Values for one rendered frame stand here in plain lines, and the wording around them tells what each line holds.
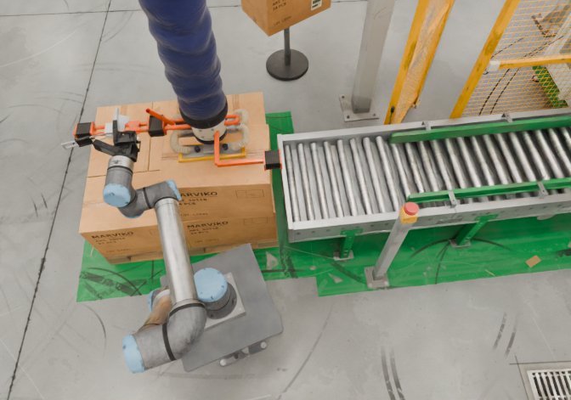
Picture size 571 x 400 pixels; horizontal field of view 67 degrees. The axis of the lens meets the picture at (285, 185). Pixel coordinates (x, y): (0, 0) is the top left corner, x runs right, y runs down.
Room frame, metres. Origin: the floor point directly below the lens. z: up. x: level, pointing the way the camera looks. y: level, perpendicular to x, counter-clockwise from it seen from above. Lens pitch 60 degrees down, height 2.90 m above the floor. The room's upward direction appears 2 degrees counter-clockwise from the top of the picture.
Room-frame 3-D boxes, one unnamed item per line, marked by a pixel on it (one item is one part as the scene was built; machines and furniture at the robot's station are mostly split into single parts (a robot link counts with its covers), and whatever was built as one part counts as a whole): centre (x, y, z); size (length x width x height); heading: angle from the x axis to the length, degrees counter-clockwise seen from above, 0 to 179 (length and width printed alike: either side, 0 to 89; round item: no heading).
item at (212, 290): (0.59, 0.36, 0.99); 0.17 x 0.15 x 0.18; 107
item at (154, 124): (1.34, 0.62, 1.24); 0.10 x 0.08 x 0.06; 3
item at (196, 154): (1.26, 0.36, 1.14); 0.34 x 0.10 x 0.05; 93
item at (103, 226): (1.65, 0.70, 0.34); 1.20 x 1.00 x 0.40; 94
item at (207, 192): (1.36, 0.38, 0.74); 0.60 x 0.40 x 0.40; 91
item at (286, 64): (3.01, -0.06, 0.31); 0.40 x 0.40 x 0.62
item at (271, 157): (1.12, 0.06, 1.24); 0.09 x 0.08 x 0.05; 3
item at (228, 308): (0.59, 0.35, 0.86); 0.19 x 0.19 x 0.10
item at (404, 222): (0.94, -0.61, 0.50); 0.07 x 0.07 x 1.00; 4
